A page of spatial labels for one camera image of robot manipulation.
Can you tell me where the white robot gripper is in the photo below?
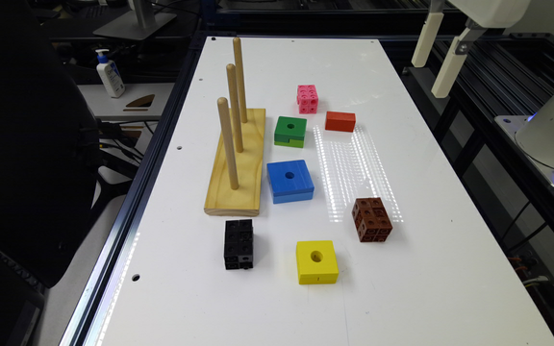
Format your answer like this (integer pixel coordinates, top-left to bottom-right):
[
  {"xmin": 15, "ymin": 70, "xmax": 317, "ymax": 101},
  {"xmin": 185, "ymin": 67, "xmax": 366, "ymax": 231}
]
[{"xmin": 411, "ymin": 0, "xmax": 531, "ymax": 98}]

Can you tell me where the pink studded cube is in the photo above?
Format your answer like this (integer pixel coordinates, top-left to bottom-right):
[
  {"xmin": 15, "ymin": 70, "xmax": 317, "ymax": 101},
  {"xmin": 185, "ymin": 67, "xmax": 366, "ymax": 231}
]
[{"xmin": 296, "ymin": 85, "xmax": 318, "ymax": 113}]

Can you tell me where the red rectangular block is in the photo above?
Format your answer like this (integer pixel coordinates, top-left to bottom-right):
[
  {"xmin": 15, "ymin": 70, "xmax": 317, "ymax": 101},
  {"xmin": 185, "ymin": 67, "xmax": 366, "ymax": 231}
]
[{"xmin": 325, "ymin": 111, "xmax": 356, "ymax": 133}]

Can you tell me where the green square block with hole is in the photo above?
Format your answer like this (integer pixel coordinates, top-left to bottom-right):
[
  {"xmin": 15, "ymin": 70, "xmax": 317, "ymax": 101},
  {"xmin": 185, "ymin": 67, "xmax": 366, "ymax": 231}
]
[{"xmin": 274, "ymin": 116, "xmax": 307, "ymax": 148}]

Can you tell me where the brown studded cube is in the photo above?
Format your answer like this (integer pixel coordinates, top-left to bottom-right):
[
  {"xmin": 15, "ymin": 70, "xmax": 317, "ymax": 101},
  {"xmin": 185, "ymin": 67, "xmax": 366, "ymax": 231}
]
[{"xmin": 352, "ymin": 197, "xmax": 392, "ymax": 242}]

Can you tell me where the rear wooden peg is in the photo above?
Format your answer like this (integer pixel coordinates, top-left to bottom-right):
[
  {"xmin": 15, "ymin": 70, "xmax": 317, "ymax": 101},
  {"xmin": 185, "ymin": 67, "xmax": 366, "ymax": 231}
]
[{"xmin": 233, "ymin": 37, "xmax": 247, "ymax": 123}]

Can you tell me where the wooden peg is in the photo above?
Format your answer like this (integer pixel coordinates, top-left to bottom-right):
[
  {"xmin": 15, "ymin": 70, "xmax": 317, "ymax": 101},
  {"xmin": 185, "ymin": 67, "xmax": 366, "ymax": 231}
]
[
  {"xmin": 217, "ymin": 97, "xmax": 239, "ymax": 189},
  {"xmin": 226, "ymin": 63, "xmax": 243, "ymax": 153},
  {"xmin": 233, "ymin": 37, "xmax": 247, "ymax": 123}
]

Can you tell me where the blue square block with hole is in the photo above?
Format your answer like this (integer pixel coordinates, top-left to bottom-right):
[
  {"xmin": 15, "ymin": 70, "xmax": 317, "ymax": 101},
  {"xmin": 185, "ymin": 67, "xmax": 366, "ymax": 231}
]
[{"xmin": 267, "ymin": 160, "xmax": 315, "ymax": 204}]

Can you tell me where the middle wooden peg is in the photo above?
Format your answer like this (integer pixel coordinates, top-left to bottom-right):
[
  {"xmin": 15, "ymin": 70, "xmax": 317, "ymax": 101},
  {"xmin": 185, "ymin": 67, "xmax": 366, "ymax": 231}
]
[{"xmin": 226, "ymin": 63, "xmax": 243, "ymax": 153}]

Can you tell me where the front wooden peg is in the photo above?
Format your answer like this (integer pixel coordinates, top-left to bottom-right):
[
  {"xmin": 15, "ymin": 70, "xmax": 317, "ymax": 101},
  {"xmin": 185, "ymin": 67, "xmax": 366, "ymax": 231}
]
[{"xmin": 217, "ymin": 97, "xmax": 239, "ymax": 189}]

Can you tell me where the yellow square block with hole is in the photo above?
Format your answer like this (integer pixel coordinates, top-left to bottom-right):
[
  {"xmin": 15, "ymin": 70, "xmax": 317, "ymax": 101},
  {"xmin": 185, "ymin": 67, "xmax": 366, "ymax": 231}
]
[{"xmin": 296, "ymin": 240, "xmax": 340, "ymax": 284}]

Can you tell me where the wooden peg base board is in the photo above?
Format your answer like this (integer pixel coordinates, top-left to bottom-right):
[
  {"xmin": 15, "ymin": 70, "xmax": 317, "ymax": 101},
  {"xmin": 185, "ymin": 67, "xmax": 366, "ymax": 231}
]
[{"xmin": 204, "ymin": 109, "xmax": 265, "ymax": 216}]

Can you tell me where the black studded block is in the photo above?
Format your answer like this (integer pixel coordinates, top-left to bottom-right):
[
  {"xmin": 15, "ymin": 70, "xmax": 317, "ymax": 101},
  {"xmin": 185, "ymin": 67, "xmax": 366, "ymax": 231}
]
[{"xmin": 223, "ymin": 219, "xmax": 254, "ymax": 270}]

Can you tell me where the grey monitor stand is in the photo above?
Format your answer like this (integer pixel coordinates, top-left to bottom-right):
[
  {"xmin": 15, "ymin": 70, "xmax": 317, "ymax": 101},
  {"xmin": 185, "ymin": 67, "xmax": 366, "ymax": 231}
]
[{"xmin": 93, "ymin": 0, "xmax": 177, "ymax": 40}]

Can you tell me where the white pump lotion bottle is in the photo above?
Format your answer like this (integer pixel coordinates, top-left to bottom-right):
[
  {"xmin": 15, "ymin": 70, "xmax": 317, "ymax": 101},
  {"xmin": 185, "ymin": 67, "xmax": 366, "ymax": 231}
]
[{"xmin": 95, "ymin": 49, "xmax": 125, "ymax": 98}]

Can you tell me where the black office chair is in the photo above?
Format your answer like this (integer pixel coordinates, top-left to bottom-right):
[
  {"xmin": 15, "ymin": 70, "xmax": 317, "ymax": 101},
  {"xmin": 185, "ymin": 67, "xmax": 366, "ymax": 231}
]
[{"xmin": 0, "ymin": 0, "xmax": 103, "ymax": 289}]

